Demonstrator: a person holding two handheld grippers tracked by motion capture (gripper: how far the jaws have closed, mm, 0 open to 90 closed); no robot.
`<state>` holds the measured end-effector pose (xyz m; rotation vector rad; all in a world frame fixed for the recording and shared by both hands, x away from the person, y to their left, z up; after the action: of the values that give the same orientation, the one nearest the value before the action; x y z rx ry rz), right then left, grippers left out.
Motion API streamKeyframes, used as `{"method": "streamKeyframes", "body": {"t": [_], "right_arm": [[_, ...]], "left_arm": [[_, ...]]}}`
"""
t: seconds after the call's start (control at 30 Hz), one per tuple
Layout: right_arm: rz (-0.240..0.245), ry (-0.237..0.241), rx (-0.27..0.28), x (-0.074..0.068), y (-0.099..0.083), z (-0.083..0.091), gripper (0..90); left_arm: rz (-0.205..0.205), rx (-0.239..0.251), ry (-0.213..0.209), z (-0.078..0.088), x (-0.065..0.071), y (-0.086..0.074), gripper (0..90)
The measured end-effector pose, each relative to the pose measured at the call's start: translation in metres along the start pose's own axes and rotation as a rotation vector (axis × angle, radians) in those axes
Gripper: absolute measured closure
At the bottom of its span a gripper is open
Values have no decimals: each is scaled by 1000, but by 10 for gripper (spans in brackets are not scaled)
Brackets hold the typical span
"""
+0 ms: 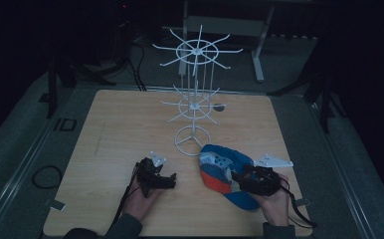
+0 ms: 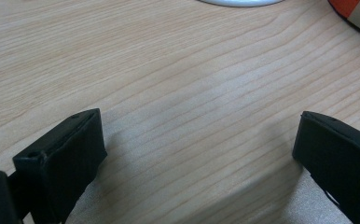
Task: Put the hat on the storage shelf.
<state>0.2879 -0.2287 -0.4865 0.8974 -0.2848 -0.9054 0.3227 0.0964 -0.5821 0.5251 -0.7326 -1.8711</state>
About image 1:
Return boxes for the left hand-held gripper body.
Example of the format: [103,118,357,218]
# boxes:
[135,150,168,199]

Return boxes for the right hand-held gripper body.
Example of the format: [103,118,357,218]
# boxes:
[243,152,294,197]

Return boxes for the blue and orange cap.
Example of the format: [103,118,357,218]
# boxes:
[198,143,263,211]

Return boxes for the person's right hand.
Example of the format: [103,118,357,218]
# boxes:
[255,172,291,227]

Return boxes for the person's left hand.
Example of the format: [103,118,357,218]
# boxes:
[122,176,164,222]

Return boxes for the black tripod stand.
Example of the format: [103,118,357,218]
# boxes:
[44,49,118,120]
[268,59,348,133]

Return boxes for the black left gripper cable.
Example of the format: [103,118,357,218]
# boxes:
[110,164,139,228]

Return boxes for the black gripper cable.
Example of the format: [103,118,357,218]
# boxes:
[279,177,317,230]
[110,164,139,228]

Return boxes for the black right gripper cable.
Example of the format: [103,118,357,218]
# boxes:
[279,177,317,230]

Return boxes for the white wire hanging rack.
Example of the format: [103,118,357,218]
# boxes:
[152,24,244,157]

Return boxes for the black floor cables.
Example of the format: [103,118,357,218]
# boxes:
[124,39,148,93]

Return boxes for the black cable loop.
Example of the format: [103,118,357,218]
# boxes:
[31,164,65,190]

